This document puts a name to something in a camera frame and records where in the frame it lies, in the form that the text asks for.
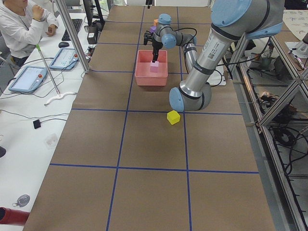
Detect teach pendant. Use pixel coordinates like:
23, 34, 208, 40
8, 66, 47, 93
49, 48, 78, 71

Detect black computer mouse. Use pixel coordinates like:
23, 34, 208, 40
58, 41, 70, 48

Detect metal grabber stick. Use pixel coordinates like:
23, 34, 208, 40
35, 44, 77, 107

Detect red cylinder bottle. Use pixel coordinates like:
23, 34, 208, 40
0, 207, 30, 226

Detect small black square device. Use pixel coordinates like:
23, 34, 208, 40
33, 119, 41, 129

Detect black camera cable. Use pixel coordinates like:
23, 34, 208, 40
172, 27, 198, 49

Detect pink foam block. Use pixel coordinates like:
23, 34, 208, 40
150, 61, 159, 73

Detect far teach pendant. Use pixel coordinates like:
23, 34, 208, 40
49, 48, 78, 71

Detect pink plastic bin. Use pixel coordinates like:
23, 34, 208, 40
135, 50, 168, 86

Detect near teach pendant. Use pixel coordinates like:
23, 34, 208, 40
8, 66, 47, 93

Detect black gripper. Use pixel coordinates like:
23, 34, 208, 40
152, 39, 162, 63

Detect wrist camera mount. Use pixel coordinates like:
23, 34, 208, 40
143, 30, 154, 45

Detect black keyboard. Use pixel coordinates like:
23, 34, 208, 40
61, 18, 83, 41

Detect round metal keyring disc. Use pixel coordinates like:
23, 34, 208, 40
12, 194, 30, 207

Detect black monitor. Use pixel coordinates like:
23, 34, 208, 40
83, 0, 105, 29

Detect yellow foam block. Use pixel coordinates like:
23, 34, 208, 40
167, 110, 180, 125

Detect seated person white shirt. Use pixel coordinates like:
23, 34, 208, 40
0, 0, 59, 67

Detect purple foam block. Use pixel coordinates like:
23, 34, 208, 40
150, 26, 156, 33

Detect black power box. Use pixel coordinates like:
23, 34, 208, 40
87, 22, 102, 44

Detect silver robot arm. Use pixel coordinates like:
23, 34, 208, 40
144, 0, 284, 112

